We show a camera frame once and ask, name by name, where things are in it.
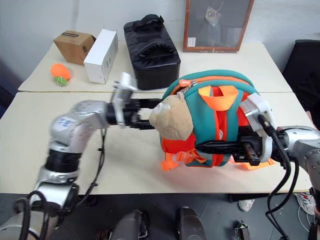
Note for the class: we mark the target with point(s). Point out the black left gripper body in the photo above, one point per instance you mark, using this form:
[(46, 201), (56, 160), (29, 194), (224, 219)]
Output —
[(128, 112)]

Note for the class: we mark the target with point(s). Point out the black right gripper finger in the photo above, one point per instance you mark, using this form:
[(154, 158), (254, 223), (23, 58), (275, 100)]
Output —
[(220, 147)]

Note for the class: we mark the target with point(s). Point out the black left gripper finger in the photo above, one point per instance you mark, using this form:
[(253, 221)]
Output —
[(145, 125), (150, 102)]

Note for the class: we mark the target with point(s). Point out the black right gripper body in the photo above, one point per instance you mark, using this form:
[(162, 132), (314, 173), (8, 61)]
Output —
[(250, 150)]

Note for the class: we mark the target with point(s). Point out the orange teal bear backpack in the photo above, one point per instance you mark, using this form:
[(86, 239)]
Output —
[(202, 107)]

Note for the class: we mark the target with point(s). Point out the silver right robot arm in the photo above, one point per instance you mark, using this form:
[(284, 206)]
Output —
[(303, 145)]

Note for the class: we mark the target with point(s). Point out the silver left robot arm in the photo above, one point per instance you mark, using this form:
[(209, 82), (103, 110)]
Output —
[(75, 117)]

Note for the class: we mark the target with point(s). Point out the white cardboard box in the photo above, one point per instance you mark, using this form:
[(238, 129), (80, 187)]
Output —
[(98, 58)]

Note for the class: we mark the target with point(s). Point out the brown cardboard box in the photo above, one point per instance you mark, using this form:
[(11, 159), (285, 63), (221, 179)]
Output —
[(72, 47)]

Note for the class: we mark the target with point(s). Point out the black padded bag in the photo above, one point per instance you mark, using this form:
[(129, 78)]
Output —
[(152, 57)]

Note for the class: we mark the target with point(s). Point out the white red-laced shoe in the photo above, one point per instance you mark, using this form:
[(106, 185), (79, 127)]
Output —
[(305, 201)]

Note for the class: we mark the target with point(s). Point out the orange plush carrot toy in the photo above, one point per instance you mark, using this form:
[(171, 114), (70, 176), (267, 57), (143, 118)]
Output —
[(59, 71)]

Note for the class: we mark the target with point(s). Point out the small dark floor device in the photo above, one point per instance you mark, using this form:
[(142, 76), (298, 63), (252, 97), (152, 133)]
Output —
[(243, 231)]

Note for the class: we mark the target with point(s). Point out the black chair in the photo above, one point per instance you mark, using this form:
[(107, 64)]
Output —
[(303, 70)]

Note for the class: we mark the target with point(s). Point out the wooden framed dark picture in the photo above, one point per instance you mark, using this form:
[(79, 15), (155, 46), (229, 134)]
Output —
[(215, 27)]

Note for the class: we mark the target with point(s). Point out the dark rounded shape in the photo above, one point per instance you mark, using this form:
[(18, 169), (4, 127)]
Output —
[(131, 225)]

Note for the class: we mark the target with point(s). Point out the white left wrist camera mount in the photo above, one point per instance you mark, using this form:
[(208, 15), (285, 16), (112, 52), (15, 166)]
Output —
[(124, 86)]

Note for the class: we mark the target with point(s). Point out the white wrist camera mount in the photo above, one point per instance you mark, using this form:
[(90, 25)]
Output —
[(124, 86), (257, 107)]

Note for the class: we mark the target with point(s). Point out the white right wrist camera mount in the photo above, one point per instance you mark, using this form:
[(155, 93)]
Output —
[(257, 107)]

